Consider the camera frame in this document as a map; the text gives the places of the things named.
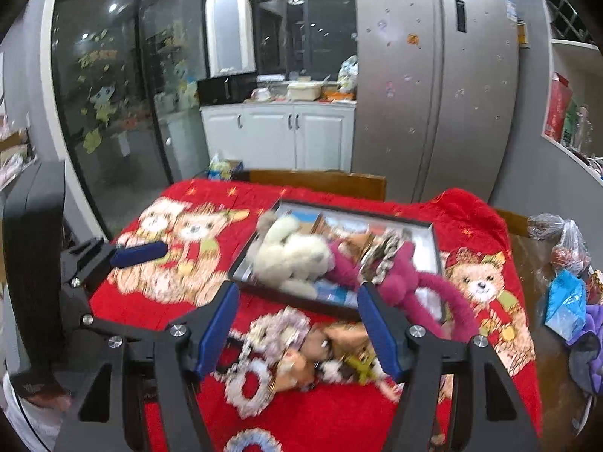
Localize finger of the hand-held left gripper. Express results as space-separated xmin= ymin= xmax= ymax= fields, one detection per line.
xmin=70 ymin=289 xmax=164 ymax=344
xmin=60 ymin=238 xmax=169 ymax=289

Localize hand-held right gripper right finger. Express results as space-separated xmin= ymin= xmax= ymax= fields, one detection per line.
xmin=357 ymin=282 xmax=542 ymax=452

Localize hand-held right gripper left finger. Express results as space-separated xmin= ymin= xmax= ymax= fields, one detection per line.
xmin=52 ymin=280 xmax=241 ymax=452

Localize black tray box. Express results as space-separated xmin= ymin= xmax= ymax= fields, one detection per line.
xmin=227 ymin=199 xmax=446 ymax=322

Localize pink plush toy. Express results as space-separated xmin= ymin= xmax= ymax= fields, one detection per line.
xmin=325 ymin=240 xmax=481 ymax=340

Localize cream plush bear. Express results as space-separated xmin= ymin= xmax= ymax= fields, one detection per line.
xmin=252 ymin=212 xmax=335 ymax=299

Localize person's left forearm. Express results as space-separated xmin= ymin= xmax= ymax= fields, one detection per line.
xmin=0 ymin=372 xmax=62 ymax=450

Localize wooden desktop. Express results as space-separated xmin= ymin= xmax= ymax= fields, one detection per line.
xmin=509 ymin=233 xmax=603 ymax=434

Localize lace scrunchie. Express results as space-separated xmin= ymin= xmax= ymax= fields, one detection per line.
xmin=247 ymin=308 xmax=312 ymax=356
xmin=225 ymin=353 xmax=279 ymax=417

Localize red printed blanket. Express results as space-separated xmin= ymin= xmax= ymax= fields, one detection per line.
xmin=87 ymin=180 xmax=542 ymax=452

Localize clear bag with green contents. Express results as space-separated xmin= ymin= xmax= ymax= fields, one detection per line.
xmin=207 ymin=153 xmax=231 ymax=180

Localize blue white scrunchie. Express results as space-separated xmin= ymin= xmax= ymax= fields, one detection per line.
xmin=225 ymin=428 xmax=283 ymax=452

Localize glass sliding door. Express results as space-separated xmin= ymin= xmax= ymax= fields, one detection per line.
xmin=42 ymin=0 xmax=210 ymax=241

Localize white kitchen cabinets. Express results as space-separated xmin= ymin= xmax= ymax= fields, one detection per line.
xmin=200 ymin=101 xmax=356 ymax=180

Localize black microwave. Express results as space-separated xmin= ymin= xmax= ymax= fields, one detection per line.
xmin=197 ymin=75 xmax=257 ymax=107

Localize blue plastic bag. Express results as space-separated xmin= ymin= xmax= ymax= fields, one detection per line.
xmin=544 ymin=270 xmax=589 ymax=340

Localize clear bag with dark contents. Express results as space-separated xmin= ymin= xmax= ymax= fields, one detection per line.
xmin=528 ymin=213 xmax=566 ymax=246

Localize clear bag with reddish contents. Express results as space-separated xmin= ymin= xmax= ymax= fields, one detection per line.
xmin=551 ymin=219 xmax=592 ymax=276

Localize purple grey cloth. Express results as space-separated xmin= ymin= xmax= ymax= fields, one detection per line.
xmin=568 ymin=304 xmax=603 ymax=396

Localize cream basin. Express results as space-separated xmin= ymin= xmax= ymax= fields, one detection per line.
xmin=286 ymin=81 xmax=326 ymax=102

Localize silver double door refrigerator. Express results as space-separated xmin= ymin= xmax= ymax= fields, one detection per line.
xmin=351 ymin=0 xmax=521 ymax=203

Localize printed plastic bag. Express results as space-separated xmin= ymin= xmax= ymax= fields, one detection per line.
xmin=337 ymin=55 xmax=360 ymax=92

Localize dark kitchen window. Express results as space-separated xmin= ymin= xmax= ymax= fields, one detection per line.
xmin=249 ymin=0 xmax=359 ymax=76

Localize green box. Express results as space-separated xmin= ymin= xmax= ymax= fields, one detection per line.
xmin=563 ymin=99 xmax=579 ymax=144

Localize red gift box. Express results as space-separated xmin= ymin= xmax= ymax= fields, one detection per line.
xmin=544 ymin=73 xmax=572 ymax=142

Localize white wall shelf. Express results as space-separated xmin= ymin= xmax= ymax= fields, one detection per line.
xmin=542 ymin=0 xmax=603 ymax=184

